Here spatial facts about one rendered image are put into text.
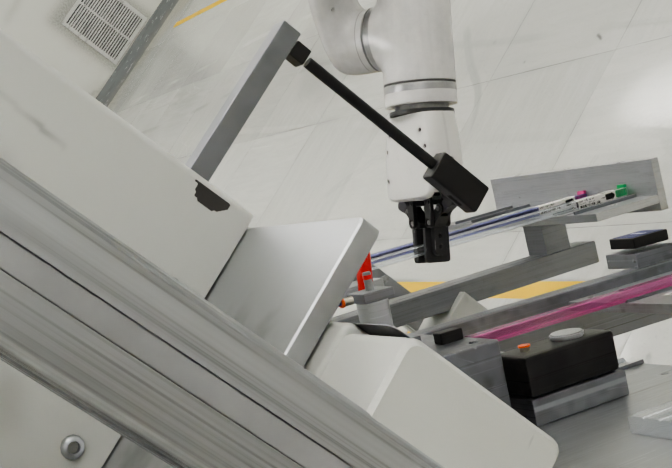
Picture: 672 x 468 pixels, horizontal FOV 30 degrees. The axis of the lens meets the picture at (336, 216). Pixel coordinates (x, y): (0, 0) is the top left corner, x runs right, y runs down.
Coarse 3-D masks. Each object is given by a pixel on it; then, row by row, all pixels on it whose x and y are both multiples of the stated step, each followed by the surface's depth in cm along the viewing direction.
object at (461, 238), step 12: (624, 192) 157; (564, 204) 153; (576, 204) 153; (528, 216) 150; (540, 216) 151; (552, 216) 152; (480, 228) 147; (492, 228) 147; (504, 228) 148; (456, 240) 145; (468, 240) 146; (396, 252) 142; (408, 252) 142; (420, 252) 143; (372, 264) 140; (384, 264) 140
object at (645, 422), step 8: (656, 408) 75; (664, 408) 75; (632, 416) 75; (640, 416) 74; (648, 416) 74; (656, 416) 74; (664, 416) 73; (632, 424) 75; (640, 424) 74; (648, 424) 74; (656, 424) 73; (664, 424) 72; (632, 432) 75; (640, 432) 74; (648, 432) 74; (656, 432) 73; (664, 432) 73
